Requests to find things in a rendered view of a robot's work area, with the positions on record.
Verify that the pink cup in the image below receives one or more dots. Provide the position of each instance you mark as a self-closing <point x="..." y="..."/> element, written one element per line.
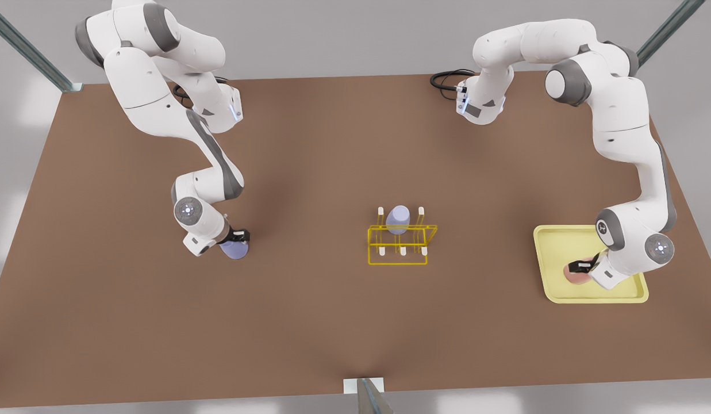
<point x="576" y="275"/>

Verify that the lavender cup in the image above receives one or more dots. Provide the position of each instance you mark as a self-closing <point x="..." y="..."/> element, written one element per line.
<point x="235" y="249"/>
<point x="398" y="219"/>

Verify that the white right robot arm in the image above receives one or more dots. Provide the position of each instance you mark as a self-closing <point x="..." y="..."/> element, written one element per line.
<point x="142" y="86"/>

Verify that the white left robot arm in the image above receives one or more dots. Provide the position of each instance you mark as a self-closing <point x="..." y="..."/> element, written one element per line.
<point x="625" y="109"/>

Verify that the pale yellow tray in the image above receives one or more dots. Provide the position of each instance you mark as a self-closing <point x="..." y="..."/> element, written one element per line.
<point x="562" y="270"/>

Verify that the silver frame post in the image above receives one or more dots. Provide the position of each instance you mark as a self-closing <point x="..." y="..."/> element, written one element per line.
<point x="27" y="49"/>
<point x="668" y="29"/>
<point x="369" y="397"/>

